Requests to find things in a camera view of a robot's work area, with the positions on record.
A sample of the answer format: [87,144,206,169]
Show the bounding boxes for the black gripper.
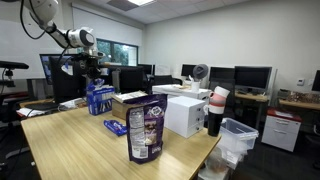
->
[84,56,104,83]

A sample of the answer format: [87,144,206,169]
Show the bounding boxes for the blue Oreo Cakesters box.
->
[86,84,116,116]

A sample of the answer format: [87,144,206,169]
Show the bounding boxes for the brown cardboard box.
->
[111,90,148,121]

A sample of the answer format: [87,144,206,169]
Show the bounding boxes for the white cube box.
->
[163,95,207,139]

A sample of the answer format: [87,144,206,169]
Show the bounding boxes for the white blue paper tag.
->
[61,63,75,77]

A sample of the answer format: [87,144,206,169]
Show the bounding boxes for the black Dell monitor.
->
[49,55,89,104]

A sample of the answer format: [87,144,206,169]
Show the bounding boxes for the window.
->
[95,38,139,67]

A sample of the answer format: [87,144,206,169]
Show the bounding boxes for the monitor with blue screen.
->
[39,53,56,86]

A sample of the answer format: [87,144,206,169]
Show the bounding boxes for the black keyboard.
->
[24,101,62,111]

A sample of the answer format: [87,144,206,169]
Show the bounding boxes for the black office chair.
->
[153,74,184,87]

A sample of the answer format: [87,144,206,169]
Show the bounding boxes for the white papers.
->
[16,107,46,118]

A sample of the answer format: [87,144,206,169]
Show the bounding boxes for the purple snack bag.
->
[125,93,168,165]

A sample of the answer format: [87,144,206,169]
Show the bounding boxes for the ceiling air vent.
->
[106,0,139,13]

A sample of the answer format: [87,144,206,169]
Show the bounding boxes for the ceiling light panel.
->
[126,0,158,7]

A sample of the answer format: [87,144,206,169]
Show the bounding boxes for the white cup with utensils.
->
[188,74,201,94]

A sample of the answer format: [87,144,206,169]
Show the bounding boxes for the gray round fan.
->
[192,63,210,81]

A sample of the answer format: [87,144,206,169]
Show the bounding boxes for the pink mug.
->
[208,92,228,108]

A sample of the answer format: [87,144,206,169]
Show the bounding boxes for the black tumbler white rim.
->
[207,103,225,138]

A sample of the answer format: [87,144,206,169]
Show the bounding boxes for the clear plastic bin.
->
[218,117,260,156]
[206,146,248,171]

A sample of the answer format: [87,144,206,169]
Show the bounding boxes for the large black computer monitor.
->
[234,65,273,92]

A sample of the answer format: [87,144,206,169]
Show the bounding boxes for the wooden office desk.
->
[234,92,271,131]
[278,98,320,112]

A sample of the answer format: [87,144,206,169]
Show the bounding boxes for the white cabinet red top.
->
[261,108,303,153]

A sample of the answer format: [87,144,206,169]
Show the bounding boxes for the brown clutter pile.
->
[285,91,320,104]

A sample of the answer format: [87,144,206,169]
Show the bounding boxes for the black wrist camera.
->
[68,53,86,68]

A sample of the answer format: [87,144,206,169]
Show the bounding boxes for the black camera bar on stand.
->
[0,60,30,88]

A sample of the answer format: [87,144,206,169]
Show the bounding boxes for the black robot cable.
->
[18,0,47,41]

